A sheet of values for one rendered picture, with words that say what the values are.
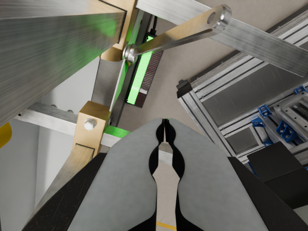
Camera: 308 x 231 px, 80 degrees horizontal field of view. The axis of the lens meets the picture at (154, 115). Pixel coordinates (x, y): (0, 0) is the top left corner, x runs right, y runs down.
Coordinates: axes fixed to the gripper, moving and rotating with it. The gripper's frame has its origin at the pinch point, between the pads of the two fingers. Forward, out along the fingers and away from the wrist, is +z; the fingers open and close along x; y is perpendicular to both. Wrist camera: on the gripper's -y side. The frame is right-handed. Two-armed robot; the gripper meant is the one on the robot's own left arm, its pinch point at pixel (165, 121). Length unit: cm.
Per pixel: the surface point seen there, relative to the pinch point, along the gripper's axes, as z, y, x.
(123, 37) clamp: 13.6, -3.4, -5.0
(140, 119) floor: 101, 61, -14
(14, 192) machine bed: 27, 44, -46
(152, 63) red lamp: 30.4, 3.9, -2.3
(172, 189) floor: 101, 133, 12
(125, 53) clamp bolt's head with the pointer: 15.8, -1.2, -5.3
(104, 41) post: 6.5, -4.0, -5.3
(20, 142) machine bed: 29, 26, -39
